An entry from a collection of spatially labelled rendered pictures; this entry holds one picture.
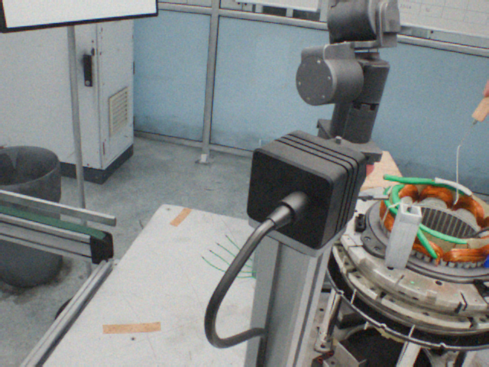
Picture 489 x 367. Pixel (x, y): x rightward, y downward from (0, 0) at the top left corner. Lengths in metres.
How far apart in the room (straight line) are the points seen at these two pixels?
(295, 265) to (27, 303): 2.04
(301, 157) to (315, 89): 0.33
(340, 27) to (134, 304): 0.70
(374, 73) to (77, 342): 0.72
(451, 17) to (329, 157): 2.73
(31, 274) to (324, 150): 2.08
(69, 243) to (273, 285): 1.08
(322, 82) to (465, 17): 2.45
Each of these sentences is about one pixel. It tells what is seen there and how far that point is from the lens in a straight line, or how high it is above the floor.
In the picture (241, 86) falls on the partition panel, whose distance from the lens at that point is 3.09.
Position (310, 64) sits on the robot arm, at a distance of 0.54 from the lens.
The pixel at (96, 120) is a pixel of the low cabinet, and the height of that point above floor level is 0.44.
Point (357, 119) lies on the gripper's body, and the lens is 0.60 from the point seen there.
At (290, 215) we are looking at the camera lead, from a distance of 0.20.
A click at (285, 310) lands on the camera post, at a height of 1.31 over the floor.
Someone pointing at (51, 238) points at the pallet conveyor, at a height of 0.72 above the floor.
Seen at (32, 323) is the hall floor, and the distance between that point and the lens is 2.14.
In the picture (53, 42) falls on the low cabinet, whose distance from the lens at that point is 2.86.
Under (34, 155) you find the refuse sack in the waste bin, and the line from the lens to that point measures 2.28.
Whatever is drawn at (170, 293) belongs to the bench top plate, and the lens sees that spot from 1.04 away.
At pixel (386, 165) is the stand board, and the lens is 1.06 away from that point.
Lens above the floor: 1.49
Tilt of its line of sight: 28 degrees down
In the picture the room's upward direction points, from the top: 6 degrees clockwise
